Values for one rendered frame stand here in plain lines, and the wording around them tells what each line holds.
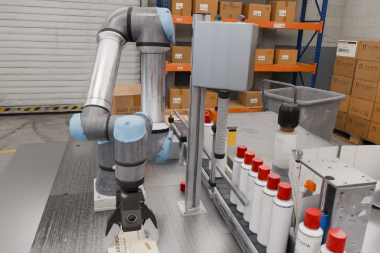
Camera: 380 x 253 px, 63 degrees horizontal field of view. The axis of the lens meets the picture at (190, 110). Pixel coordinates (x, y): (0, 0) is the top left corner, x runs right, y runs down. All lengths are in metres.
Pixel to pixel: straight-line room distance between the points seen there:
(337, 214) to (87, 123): 0.65
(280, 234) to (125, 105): 0.99
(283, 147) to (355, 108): 3.47
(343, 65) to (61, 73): 4.20
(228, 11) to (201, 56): 4.16
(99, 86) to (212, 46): 0.34
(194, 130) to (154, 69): 0.24
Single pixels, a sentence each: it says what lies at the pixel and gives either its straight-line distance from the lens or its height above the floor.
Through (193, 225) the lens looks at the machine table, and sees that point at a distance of 1.08.
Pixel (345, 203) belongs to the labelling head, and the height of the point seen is 1.10.
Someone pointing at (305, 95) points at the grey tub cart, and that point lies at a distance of 4.15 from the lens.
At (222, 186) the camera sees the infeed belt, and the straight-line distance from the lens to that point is 1.21.
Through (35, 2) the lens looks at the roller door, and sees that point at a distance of 5.30.
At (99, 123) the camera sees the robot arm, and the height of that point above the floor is 1.20.
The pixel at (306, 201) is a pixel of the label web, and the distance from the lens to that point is 0.86.
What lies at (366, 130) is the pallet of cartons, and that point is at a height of 0.25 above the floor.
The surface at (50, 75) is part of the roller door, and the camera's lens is 5.34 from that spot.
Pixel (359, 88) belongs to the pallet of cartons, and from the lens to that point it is 4.68.
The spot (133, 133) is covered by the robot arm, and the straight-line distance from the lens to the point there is 0.74.
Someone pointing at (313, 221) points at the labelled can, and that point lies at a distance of 0.75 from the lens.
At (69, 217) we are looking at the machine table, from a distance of 1.15.
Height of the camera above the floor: 1.46
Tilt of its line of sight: 15 degrees down
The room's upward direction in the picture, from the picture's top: 3 degrees clockwise
